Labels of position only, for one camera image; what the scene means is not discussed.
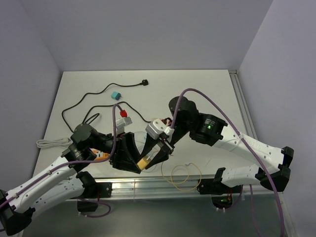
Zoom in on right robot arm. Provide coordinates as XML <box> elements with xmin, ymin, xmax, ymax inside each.
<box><xmin>137</xmin><ymin>97</ymin><xmax>294</xmax><ymax>195</ymax></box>

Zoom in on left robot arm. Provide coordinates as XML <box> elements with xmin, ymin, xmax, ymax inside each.
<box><xmin>0</xmin><ymin>123</ymin><xmax>141</xmax><ymax>236</ymax></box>

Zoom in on orange power strip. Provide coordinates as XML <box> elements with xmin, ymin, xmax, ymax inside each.
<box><xmin>91</xmin><ymin>149</ymin><xmax>110</xmax><ymax>162</ymax></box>

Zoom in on aluminium front rail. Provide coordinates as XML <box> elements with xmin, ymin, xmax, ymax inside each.
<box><xmin>61</xmin><ymin>176</ymin><xmax>283</xmax><ymax>203</ymax></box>

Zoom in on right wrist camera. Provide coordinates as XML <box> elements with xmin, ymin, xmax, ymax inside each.
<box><xmin>145</xmin><ymin>119</ymin><xmax>174</xmax><ymax>140</ymax></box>

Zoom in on purple cable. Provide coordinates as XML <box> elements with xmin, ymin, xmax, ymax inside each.
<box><xmin>0</xmin><ymin>104</ymin><xmax>124</xmax><ymax>218</ymax></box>
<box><xmin>170</xmin><ymin>88</ymin><xmax>286</xmax><ymax>237</ymax></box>

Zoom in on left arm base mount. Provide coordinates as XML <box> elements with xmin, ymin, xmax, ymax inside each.
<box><xmin>77</xmin><ymin>182</ymin><xmax>112</xmax><ymax>214</ymax></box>

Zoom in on aluminium rail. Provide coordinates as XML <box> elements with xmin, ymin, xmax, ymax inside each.
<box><xmin>61</xmin><ymin>176</ymin><xmax>283</xmax><ymax>203</ymax></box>
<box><xmin>228</xmin><ymin>70</ymin><xmax>257</xmax><ymax>139</ymax></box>

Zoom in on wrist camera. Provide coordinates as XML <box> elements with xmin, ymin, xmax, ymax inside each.
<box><xmin>116</xmin><ymin>110</ymin><xmax>132</xmax><ymax>134</ymax></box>
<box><xmin>145</xmin><ymin>119</ymin><xmax>174</xmax><ymax>140</ymax></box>

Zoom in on yellow charging cable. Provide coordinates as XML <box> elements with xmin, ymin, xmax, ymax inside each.
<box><xmin>148</xmin><ymin>150</ymin><xmax>202</xmax><ymax>192</ymax></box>

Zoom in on small teal plug adapter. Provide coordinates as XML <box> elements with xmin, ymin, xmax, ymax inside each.
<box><xmin>111</xmin><ymin>91</ymin><xmax>121</xmax><ymax>101</ymax></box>

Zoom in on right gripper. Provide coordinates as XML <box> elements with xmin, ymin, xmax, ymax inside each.
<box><xmin>137</xmin><ymin>120</ymin><xmax>191</xmax><ymax>169</ymax></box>

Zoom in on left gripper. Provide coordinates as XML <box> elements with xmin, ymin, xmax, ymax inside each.
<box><xmin>90</xmin><ymin>131</ymin><xmax>146</xmax><ymax>172</ymax></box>

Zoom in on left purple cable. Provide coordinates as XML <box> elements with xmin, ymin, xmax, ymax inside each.
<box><xmin>0</xmin><ymin>104</ymin><xmax>124</xmax><ymax>218</ymax></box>

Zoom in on aluminium right rail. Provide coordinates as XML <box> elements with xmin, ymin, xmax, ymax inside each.
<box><xmin>228</xmin><ymin>70</ymin><xmax>257</xmax><ymax>139</ymax></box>

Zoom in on white coiled cable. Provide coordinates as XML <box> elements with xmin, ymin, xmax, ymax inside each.
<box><xmin>36</xmin><ymin>137</ymin><xmax>72</xmax><ymax>149</ymax></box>

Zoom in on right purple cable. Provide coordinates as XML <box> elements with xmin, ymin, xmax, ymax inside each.
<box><xmin>170</xmin><ymin>88</ymin><xmax>286</xmax><ymax>237</ymax></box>

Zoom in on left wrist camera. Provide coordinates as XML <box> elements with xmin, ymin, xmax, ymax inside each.
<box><xmin>116</xmin><ymin>110</ymin><xmax>132</xmax><ymax>134</ymax></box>

